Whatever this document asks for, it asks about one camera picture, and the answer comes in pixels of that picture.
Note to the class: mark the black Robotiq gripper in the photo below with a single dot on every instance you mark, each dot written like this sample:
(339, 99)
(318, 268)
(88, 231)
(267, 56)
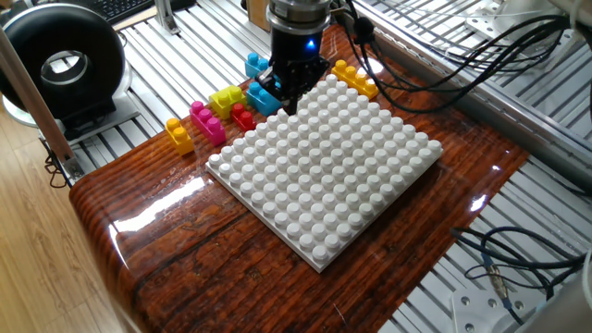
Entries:
(300, 51)

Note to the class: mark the yellow four-stud long block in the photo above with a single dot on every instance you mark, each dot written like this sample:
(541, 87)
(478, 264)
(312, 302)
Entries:
(356, 81)

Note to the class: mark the white studded baseplate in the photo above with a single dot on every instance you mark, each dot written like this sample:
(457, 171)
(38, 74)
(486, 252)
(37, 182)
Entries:
(324, 176)

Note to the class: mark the blue four-stud square block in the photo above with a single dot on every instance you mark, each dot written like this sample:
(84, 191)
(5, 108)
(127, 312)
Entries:
(260, 104)

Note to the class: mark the blue three-stud long block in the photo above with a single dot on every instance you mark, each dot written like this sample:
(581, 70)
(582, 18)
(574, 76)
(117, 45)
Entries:
(254, 65)

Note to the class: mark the red two-stud block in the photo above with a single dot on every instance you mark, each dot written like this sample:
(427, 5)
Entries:
(244, 121)

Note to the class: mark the lime tall two-stud block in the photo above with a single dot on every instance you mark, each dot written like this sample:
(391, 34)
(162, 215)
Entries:
(226, 104)

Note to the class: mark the cardboard box with label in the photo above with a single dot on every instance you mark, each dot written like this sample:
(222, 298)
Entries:
(258, 14)

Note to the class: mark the magenta three-stud block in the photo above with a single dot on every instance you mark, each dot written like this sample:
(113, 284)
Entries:
(210, 129)

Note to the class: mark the yellow two-stud block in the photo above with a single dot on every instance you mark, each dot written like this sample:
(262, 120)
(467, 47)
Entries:
(181, 141)

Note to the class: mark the black keyboard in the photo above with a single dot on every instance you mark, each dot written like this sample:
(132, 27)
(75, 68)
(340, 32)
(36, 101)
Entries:
(115, 8)

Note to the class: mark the wood pattern table mat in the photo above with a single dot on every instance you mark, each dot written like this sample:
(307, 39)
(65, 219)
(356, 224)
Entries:
(208, 259)

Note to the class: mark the white plastic housing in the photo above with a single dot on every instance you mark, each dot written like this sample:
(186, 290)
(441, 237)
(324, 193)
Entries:
(532, 23)

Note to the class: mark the slanted aluminium bar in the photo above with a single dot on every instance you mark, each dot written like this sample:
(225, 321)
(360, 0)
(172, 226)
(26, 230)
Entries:
(46, 125)

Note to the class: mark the aluminium post bracket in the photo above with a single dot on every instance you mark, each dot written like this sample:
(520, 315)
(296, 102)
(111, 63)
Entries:
(165, 16)

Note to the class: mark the white device base plate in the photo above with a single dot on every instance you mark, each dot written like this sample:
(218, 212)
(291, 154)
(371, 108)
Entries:
(125, 115)

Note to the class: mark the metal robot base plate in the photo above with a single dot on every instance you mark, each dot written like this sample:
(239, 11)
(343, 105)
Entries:
(476, 310)

